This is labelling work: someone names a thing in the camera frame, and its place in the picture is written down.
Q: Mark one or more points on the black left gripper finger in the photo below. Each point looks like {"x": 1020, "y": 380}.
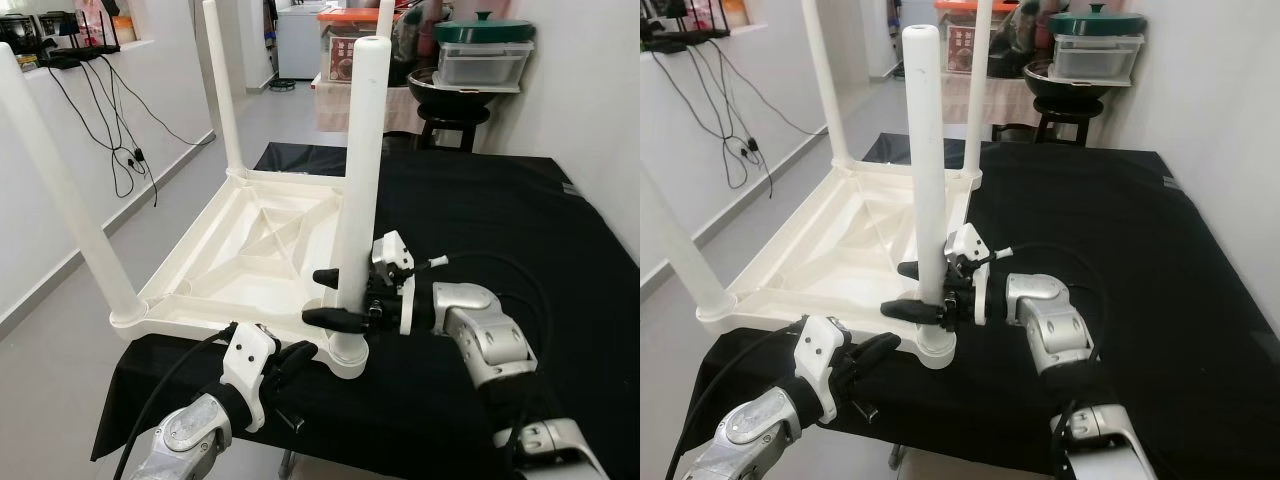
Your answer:
{"x": 875, "y": 352}
{"x": 298, "y": 360}

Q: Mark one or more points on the white plastic children table top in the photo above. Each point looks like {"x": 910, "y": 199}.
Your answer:
{"x": 240, "y": 250}
{"x": 830, "y": 240}

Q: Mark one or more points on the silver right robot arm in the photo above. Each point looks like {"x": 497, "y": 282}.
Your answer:
{"x": 480, "y": 330}
{"x": 1050, "y": 320}

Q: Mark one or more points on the beige side table cloth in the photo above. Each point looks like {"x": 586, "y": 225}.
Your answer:
{"x": 335, "y": 108}
{"x": 1005, "y": 100}

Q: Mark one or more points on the black round floor base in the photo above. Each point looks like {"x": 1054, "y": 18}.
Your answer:
{"x": 284, "y": 85}

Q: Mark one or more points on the clear tape strip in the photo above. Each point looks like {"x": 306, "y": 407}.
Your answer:
{"x": 570, "y": 188}
{"x": 1170, "y": 181}

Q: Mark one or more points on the orange lidded storage box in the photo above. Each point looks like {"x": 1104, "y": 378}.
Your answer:
{"x": 955, "y": 40}
{"x": 345, "y": 50}

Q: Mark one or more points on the grey cabinet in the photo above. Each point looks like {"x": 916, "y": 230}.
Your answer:
{"x": 298, "y": 45}
{"x": 915, "y": 10}

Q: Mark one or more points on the clear plastic storage container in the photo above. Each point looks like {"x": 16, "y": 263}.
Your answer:
{"x": 1095, "y": 58}
{"x": 485, "y": 65}

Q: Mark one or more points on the green pot lid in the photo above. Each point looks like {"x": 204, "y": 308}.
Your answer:
{"x": 485, "y": 30}
{"x": 1095, "y": 22}

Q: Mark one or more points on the orange jar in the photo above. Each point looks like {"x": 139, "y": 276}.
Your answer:
{"x": 733, "y": 12}
{"x": 124, "y": 28}

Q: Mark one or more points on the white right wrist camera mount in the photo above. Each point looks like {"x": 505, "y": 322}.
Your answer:
{"x": 968, "y": 245}
{"x": 392, "y": 255}

